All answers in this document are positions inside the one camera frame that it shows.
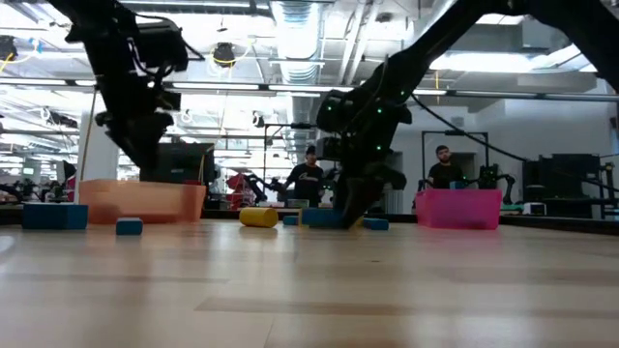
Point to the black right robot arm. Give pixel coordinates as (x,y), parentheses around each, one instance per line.
(435,43)

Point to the red background object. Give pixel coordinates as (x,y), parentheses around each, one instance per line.
(240,186)

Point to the long overhead light bar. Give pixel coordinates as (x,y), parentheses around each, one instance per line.
(217,86)

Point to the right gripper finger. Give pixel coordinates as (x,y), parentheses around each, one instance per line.
(370,193)
(347,203)

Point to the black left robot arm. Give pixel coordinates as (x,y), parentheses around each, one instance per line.
(92,29)

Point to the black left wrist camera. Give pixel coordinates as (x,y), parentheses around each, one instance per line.
(162,46)

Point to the red translucent plastic bin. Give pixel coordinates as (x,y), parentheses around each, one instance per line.
(458,209)

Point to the blue wooden block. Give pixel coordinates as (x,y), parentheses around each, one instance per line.
(129,226)
(376,224)
(319,217)
(290,221)
(54,216)

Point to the black background stand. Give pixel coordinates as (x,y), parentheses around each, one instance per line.
(608,186)

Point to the small white device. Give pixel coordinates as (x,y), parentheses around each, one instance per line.
(534,209)

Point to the black background rig frame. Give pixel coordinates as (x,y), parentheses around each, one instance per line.
(454,132)
(290,126)

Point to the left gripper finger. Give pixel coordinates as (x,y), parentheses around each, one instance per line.
(147,157)

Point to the orange translucent plastic bin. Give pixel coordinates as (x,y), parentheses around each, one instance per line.
(145,200)

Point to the black background robot arm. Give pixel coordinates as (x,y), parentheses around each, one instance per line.
(258,186)

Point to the black aluminium table frame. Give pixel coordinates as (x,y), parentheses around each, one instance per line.
(217,213)

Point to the yellow wooden cylinder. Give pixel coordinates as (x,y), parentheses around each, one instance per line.
(258,217)

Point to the person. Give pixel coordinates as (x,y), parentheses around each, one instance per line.
(305,176)
(445,169)

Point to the white pillar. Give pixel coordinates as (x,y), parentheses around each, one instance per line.
(92,154)

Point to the black background monitor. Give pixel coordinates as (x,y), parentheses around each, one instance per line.
(575,174)

